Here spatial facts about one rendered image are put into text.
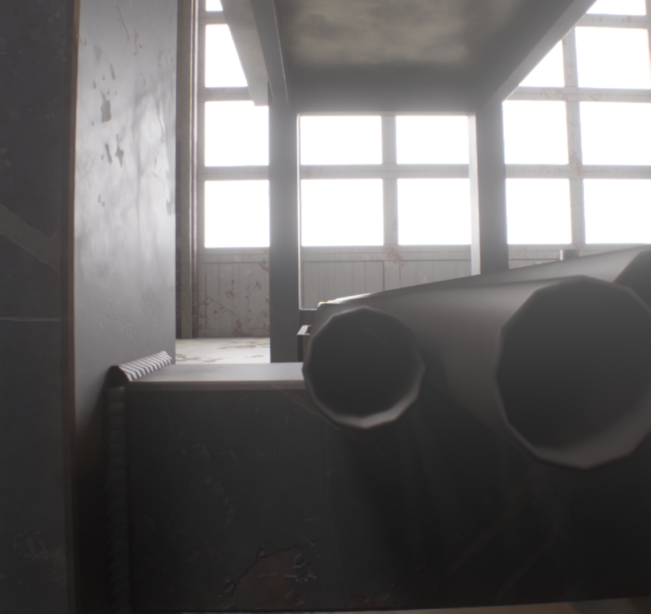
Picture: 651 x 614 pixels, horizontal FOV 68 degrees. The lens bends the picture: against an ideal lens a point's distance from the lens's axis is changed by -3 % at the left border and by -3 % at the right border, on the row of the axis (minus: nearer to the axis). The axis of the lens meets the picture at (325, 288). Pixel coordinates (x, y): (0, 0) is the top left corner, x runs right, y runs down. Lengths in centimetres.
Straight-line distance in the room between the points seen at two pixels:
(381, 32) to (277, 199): 48
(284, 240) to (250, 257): 207
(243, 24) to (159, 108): 104
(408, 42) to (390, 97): 23
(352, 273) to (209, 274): 97
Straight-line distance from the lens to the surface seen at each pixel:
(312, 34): 124
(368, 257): 338
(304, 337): 93
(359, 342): 18
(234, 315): 341
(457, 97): 151
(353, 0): 113
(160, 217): 18
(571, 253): 67
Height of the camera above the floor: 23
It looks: 2 degrees up
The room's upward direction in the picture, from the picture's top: 1 degrees counter-clockwise
